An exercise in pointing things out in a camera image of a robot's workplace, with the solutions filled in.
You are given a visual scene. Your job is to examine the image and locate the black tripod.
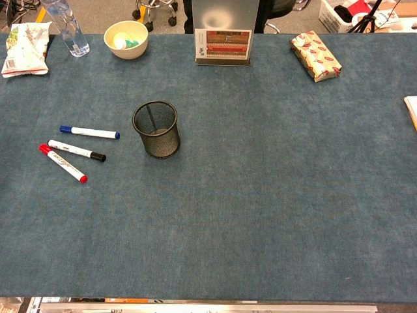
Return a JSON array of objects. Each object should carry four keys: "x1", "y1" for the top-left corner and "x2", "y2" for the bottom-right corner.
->
[{"x1": 351, "y1": 0, "x2": 384, "y2": 33}]

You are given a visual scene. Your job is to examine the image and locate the red flat item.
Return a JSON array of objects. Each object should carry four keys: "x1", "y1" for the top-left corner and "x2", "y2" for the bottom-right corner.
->
[{"x1": 345, "y1": 0, "x2": 373, "y2": 16}]

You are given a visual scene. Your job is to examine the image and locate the blue whiteboard marker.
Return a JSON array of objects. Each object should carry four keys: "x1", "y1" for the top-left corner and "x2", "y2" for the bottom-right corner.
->
[{"x1": 59, "y1": 125, "x2": 121, "y2": 140}]

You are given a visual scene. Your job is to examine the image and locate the brown cardboard box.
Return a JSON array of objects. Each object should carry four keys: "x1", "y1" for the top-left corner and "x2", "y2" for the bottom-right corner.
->
[{"x1": 377, "y1": 0, "x2": 417, "y2": 18}]

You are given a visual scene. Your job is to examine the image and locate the white bag blue print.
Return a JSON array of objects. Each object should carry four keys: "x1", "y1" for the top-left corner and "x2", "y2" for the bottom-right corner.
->
[{"x1": 374, "y1": 9, "x2": 402, "y2": 29}]

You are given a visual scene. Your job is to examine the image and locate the small green white bottle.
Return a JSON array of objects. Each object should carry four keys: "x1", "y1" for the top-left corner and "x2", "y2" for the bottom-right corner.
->
[{"x1": 114, "y1": 38, "x2": 140, "y2": 50}]

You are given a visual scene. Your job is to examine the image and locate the black bag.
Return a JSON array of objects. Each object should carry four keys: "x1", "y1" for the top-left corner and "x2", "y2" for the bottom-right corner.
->
[{"x1": 334, "y1": 5, "x2": 355, "y2": 23}]

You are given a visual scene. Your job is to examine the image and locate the red print wrapped package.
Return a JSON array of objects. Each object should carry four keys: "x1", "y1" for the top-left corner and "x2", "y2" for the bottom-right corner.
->
[{"x1": 289, "y1": 30, "x2": 343, "y2": 83}]

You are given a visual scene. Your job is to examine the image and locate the red whiteboard marker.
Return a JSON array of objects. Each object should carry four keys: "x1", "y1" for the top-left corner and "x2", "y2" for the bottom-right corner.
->
[{"x1": 38, "y1": 143, "x2": 89, "y2": 184}]

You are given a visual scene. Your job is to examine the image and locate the yellow ball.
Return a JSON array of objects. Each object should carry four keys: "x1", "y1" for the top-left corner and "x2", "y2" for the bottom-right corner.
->
[{"x1": 113, "y1": 31, "x2": 132, "y2": 46}]

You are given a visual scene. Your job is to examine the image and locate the black whiteboard marker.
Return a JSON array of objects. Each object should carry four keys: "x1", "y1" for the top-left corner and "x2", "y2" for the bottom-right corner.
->
[{"x1": 47, "y1": 139, "x2": 107, "y2": 163}]

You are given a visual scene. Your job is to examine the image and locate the black seat chrome stool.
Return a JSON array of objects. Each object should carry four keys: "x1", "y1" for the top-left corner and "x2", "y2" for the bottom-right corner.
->
[{"x1": 255, "y1": 0, "x2": 312, "y2": 35}]

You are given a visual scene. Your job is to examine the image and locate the aluminium profile rail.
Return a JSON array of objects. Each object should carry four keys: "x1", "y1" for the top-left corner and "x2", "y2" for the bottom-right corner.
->
[{"x1": 38, "y1": 301, "x2": 379, "y2": 313}]

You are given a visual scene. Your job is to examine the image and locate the blue felt table mat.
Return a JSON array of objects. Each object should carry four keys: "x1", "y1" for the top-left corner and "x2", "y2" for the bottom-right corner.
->
[{"x1": 0, "y1": 32, "x2": 417, "y2": 303}]

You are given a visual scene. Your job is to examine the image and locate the cream round bowl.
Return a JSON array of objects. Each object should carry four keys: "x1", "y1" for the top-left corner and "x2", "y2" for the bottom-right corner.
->
[{"x1": 103, "y1": 20, "x2": 149, "y2": 61}]

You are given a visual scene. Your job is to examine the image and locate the white plastic basket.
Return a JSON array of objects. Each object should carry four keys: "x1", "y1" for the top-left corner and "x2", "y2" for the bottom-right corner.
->
[{"x1": 318, "y1": 0, "x2": 375, "y2": 34}]

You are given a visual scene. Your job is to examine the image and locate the person in black trousers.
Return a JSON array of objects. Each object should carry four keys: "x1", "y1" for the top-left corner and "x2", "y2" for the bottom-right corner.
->
[{"x1": 182, "y1": 0, "x2": 194, "y2": 35}]

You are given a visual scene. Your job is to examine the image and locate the clear plastic water bottle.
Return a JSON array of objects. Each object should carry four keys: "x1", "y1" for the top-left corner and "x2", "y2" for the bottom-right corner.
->
[{"x1": 41, "y1": 0, "x2": 91, "y2": 58}]

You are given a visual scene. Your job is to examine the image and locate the white printed snack bag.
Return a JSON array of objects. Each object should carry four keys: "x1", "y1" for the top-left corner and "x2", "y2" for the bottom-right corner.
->
[{"x1": 1, "y1": 22, "x2": 53, "y2": 78}]

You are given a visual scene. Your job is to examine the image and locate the printed red pattern card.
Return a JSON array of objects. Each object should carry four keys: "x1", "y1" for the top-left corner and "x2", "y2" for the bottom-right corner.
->
[{"x1": 194, "y1": 28, "x2": 253, "y2": 61}]

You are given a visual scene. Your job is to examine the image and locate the chrome stool with castors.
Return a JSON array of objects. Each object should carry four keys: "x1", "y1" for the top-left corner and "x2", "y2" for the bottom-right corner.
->
[{"x1": 132, "y1": 0, "x2": 179, "y2": 33}]

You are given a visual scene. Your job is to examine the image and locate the black cylindrical pen cup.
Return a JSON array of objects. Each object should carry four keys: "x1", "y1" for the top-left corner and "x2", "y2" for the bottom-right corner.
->
[{"x1": 131, "y1": 100, "x2": 181, "y2": 160}]

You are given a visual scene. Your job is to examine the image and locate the tan cardboard box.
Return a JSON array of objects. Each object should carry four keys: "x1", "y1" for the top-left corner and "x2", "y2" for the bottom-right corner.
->
[{"x1": 191, "y1": 0, "x2": 261, "y2": 68}]

